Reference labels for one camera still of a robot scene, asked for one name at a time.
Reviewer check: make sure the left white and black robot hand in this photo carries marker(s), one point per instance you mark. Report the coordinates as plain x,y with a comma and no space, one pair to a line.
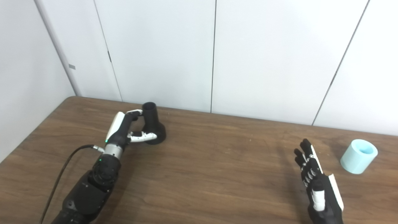
119,130

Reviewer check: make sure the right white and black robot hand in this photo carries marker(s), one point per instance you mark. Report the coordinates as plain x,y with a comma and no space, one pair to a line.
325,202

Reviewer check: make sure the black nozzle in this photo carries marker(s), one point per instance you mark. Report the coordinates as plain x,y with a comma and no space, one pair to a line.
152,124

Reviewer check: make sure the grey tape piece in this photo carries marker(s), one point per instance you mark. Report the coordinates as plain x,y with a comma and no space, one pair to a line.
71,67

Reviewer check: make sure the white corner post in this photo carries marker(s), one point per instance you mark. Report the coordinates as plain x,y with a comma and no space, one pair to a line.
57,46

